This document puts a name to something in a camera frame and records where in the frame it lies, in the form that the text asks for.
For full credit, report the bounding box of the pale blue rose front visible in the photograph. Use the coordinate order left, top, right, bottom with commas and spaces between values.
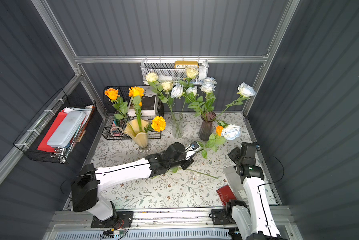
216, 121, 241, 141

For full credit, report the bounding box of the pale blue rose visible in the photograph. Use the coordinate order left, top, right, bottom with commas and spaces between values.
200, 83, 215, 113
203, 77, 217, 85
216, 121, 241, 141
184, 86, 205, 117
217, 82, 256, 117

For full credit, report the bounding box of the orange marigold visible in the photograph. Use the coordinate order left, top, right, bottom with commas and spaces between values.
146, 116, 167, 132

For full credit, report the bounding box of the orange rose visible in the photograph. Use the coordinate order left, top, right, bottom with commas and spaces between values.
104, 88, 136, 136
129, 87, 145, 133
200, 125, 226, 159

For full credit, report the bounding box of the white rose bud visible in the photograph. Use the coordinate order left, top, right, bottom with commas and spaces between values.
161, 82, 176, 120

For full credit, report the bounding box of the cream white rose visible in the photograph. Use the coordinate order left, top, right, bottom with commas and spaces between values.
145, 72, 167, 104

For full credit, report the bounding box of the orange rose front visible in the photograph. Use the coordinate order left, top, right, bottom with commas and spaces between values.
104, 88, 136, 136

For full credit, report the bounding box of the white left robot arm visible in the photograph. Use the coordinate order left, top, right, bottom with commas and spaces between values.
71, 142, 201, 221

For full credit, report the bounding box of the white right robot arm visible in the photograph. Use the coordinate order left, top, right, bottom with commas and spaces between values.
228, 142, 282, 240

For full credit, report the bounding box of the clear glass vase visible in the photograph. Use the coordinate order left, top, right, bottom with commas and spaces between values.
171, 113, 183, 139

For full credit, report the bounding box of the purple glass vase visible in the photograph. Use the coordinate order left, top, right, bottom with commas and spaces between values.
198, 112, 216, 141

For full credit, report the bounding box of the cream yellow ruffled vase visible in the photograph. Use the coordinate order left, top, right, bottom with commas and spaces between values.
123, 119, 150, 148

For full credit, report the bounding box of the white plastic case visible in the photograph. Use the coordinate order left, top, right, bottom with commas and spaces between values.
47, 111, 86, 148

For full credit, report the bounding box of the red folder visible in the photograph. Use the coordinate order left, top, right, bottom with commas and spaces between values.
37, 112, 67, 153

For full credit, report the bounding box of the black wire desk organizer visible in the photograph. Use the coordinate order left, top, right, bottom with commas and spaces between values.
102, 86, 165, 140

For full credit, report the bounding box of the white mesh wall basket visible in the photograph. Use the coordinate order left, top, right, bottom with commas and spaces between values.
140, 58, 209, 85

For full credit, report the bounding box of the black wire wall basket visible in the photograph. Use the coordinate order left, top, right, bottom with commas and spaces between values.
14, 90, 97, 164

